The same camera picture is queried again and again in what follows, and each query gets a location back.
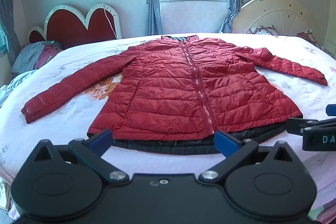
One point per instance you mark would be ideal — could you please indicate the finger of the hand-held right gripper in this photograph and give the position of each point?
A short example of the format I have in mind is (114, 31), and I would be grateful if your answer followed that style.
(302, 124)
(331, 110)

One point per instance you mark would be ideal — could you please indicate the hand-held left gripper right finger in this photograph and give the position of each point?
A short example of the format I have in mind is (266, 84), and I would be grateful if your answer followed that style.
(226, 142)

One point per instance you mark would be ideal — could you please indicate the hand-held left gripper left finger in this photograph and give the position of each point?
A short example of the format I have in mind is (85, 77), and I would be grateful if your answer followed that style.
(101, 140)

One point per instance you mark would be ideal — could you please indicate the red puffer jacket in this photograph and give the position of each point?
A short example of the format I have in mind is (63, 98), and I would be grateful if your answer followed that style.
(170, 87)

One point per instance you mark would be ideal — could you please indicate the floral bedspread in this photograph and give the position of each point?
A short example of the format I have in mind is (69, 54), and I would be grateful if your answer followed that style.
(65, 134)

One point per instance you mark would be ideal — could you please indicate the red patterned pillow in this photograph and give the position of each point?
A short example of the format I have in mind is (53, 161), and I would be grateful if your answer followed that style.
(309, 39)

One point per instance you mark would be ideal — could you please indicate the dark patterned cushion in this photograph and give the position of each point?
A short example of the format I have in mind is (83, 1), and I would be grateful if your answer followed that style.
(262, 30)

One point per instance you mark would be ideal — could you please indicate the blue and pink pillow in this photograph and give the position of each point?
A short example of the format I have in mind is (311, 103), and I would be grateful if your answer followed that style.
(34, 56)

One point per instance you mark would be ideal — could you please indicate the white round headboard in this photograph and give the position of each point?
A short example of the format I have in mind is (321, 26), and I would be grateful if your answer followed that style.
(278, 14)

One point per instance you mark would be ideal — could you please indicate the red heart-shaped headboard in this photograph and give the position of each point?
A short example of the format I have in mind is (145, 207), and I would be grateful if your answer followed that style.
(76, 27)

